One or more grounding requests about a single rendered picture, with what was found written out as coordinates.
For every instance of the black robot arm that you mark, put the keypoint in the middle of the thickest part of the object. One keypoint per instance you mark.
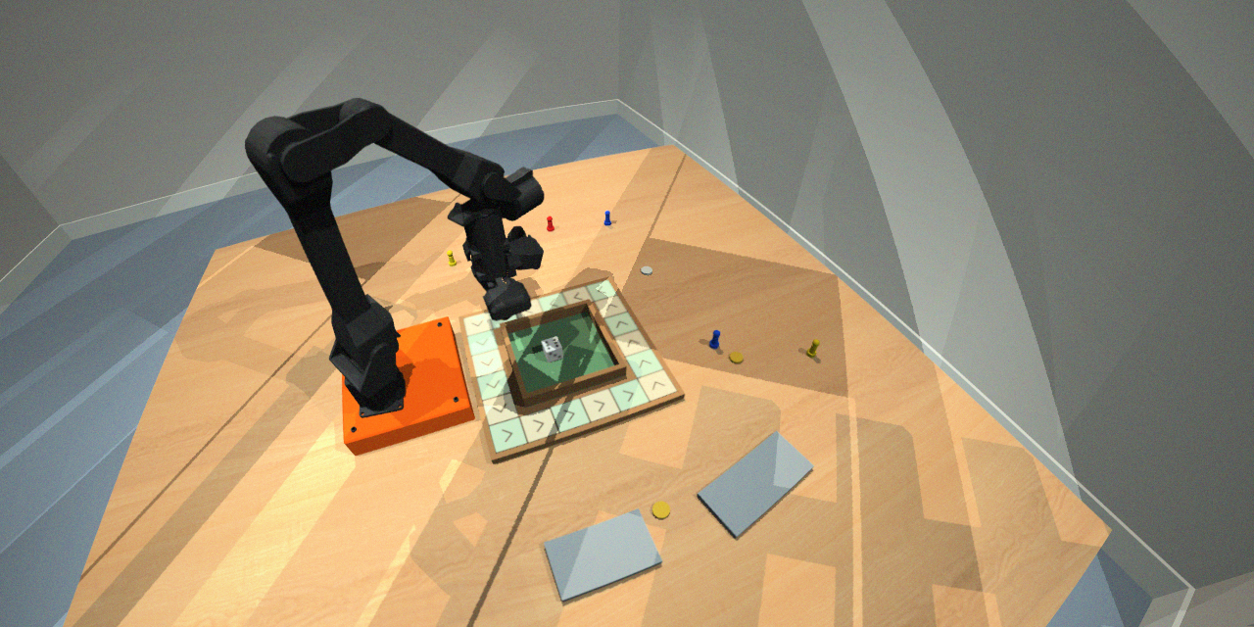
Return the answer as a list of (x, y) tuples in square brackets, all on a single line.
[(294, 156)]

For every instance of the grey die with black pips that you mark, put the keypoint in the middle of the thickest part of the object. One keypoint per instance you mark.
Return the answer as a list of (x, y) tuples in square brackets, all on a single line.
[(552, 349)]

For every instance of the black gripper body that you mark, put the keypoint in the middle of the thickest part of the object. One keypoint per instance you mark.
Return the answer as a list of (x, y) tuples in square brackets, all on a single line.
[(508, 297)]

